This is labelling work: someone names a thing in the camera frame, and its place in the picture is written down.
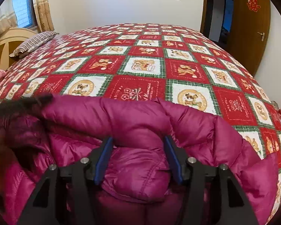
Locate beige floral curtain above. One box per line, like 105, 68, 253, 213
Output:
33, 0, 54, 32

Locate red door decoration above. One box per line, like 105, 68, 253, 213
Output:
247, 0, 261, 12

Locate window with blue light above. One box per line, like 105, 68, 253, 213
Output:
12, 0, 35, 29

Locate striped grey pillow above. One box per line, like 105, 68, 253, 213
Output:
9, 31, 58, 58

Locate dark wooden door frame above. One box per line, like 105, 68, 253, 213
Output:
200, 0, 214, 38

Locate beige wooden headboard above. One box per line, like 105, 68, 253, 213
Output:
0, 27, 37, 71

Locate red christmas bear quilt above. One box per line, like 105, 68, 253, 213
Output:
0, 24, 281, 224

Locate magenta puffer down jacket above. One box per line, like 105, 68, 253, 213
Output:
0, 95, 280, 224

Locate brown wooden door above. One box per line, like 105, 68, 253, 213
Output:
227, 0, 271, 76

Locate silver door handle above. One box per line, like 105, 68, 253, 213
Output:
258, 32, 265, 42

